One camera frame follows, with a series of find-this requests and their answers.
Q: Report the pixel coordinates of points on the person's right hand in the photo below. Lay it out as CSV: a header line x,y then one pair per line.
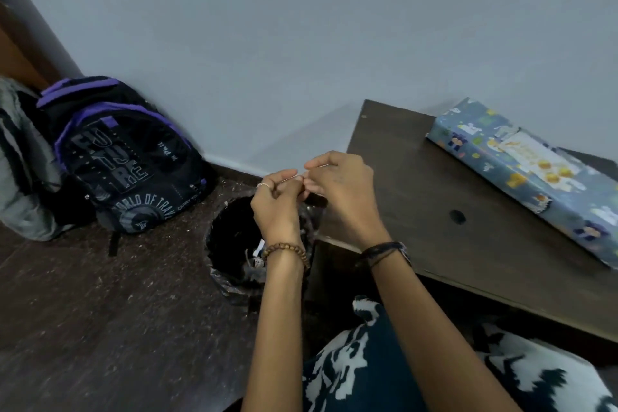
x,y
347,199

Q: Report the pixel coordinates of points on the person's left hand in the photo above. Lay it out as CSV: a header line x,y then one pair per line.
x,y
277,209

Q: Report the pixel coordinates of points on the clear tape wad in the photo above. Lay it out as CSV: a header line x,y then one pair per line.
x,y
295,178

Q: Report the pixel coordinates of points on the happy birthday card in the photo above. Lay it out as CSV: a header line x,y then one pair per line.
x,y
521,146

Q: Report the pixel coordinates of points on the person's right forearm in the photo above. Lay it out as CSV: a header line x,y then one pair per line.
x,y
425,329

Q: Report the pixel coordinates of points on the person's left forearm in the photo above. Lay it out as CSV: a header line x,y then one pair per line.
x,y
275,339

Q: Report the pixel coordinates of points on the crumpled paper scraps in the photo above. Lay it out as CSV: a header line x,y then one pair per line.
x,y
256,259

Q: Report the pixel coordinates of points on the black lined trash bin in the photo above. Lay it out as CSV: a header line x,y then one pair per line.
x,y
232,242

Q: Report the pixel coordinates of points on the small dark wooden table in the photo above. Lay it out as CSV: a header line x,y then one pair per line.
x,y
410,233

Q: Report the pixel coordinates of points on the black purple backpack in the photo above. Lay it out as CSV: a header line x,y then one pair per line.
x,y
120,160

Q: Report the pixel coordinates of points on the teal white patterned trousers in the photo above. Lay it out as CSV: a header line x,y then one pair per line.
x,y
386,368

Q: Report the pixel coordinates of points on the grey bag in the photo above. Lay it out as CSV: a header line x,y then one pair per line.
x,y
24,175

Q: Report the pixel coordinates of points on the brown wooden door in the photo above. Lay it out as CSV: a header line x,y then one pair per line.
x,y
19,54

